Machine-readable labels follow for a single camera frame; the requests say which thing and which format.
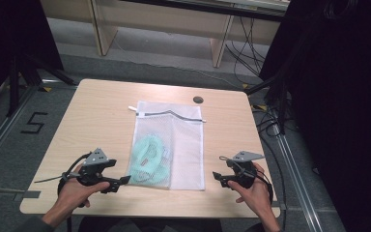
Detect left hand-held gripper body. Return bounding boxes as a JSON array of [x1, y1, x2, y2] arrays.
[[76, 148, 112, 187]]

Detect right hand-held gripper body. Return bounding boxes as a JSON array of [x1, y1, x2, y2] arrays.
[[226, 150, 266, 189]]

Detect mint green garment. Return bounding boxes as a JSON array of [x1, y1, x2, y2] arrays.
[[128, 133, 172, 188]]

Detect white mesh laundry bag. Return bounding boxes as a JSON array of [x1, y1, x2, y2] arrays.
[[126, 100, 207, 191]]

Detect person's right hand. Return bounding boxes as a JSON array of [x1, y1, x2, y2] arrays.
[[227, 162, 275, 214]]

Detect person's left hand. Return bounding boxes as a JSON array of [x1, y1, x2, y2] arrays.
[[51, 164, 110, 217]]

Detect person's legs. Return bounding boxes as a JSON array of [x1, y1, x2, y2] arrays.
[[76, 216, 224, 232]]

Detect grey floor tape strip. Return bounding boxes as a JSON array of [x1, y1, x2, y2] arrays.
[[12, 190, 42, 203]]

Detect black metal stand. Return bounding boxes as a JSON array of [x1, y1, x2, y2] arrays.
[[5, 52, 78, 118], [244, 28, 307, 135]]

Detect black curtain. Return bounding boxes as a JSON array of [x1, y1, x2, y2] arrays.
[[0, 0, 65, 112], [259, 0, 371, 232]]

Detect light wooden desk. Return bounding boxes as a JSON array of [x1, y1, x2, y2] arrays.
[[40, 0, 292, 69]]

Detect grey cable tie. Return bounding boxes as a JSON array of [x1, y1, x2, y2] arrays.
[[33, 173, 81, 184]]

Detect metal floor rail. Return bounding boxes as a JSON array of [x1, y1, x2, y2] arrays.
[[0, 84, 42, 175], [272, 124, 324, 232]]

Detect black floor cables bundle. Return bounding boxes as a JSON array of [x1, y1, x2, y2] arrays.
[[250, 102, 288, 230], [224, 15, 267, 85]]

